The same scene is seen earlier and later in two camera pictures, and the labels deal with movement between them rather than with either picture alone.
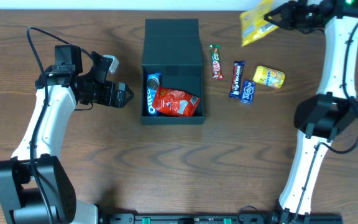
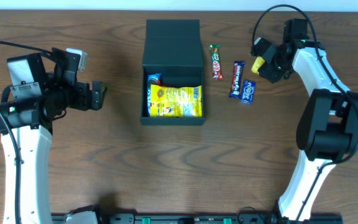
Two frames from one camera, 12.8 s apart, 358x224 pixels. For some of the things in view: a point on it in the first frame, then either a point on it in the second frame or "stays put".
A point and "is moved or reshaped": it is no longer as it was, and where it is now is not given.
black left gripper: [113, 94] to [84, 96]
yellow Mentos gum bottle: [268, 77] is moved or reshaped
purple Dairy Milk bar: [235, 91] stays put
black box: [171, 48] stays put
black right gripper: [291, 15] to [266, 62]
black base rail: [240, 218] stays put
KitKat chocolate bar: [215, 61] stays put
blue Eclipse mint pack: [247, 92] stays put
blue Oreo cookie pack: [153, 82] stays put
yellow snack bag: [253, 25] to [167, 101]
